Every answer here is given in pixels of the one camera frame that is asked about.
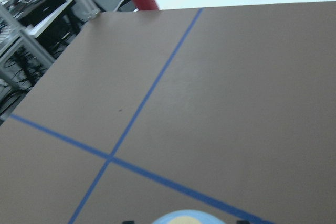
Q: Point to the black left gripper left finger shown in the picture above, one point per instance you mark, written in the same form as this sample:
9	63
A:
128	222

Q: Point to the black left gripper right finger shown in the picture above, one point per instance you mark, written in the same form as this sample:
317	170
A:
242	222

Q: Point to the light blue call bell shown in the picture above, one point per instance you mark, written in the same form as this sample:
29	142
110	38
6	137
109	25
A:
188	216

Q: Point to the aluminium frame rack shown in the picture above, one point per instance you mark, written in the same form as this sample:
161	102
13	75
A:
24	36

